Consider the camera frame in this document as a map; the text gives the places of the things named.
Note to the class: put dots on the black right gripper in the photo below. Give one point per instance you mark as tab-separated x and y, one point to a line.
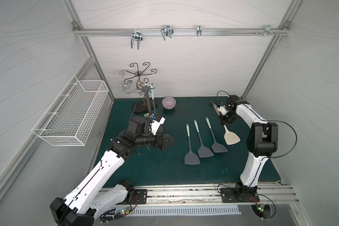
224	118

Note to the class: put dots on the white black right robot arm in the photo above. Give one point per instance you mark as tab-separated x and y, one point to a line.
261	141

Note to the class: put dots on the metal rail hook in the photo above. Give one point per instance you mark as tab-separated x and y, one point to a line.
167	31
267	32
199	30
137	38

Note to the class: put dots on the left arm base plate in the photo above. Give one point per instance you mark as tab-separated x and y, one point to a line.
137	196

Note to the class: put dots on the aluminium wall rail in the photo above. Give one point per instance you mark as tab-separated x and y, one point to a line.
187	32

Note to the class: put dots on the grey utensil rack stand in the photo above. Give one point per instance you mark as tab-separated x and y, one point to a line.
151	106

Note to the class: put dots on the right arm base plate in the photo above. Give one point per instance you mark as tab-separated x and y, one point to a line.
235	195

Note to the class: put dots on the grey cream handled spoon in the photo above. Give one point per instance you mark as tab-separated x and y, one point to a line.
230	137

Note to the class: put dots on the metal kitchen tongs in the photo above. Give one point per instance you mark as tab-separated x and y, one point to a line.
215	103

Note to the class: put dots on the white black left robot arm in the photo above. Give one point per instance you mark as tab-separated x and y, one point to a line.
84	205

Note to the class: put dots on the white wire basket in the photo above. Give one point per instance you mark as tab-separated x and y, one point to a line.
70	118

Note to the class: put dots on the clear wine glass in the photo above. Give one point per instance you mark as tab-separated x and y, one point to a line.
126	86

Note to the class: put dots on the copper swirl glass holder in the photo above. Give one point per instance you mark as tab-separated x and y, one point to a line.
142	84

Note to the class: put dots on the mint grey pointed spatula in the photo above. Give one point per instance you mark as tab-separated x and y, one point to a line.
151	92

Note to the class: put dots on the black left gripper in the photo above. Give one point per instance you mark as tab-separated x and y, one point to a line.
158	140

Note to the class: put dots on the lilac bowl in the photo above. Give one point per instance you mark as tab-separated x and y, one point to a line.
169	103

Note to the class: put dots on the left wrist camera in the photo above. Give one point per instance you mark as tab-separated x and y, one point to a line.
156	122

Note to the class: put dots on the green circuit board with wires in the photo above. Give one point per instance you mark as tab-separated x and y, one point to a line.
113	214

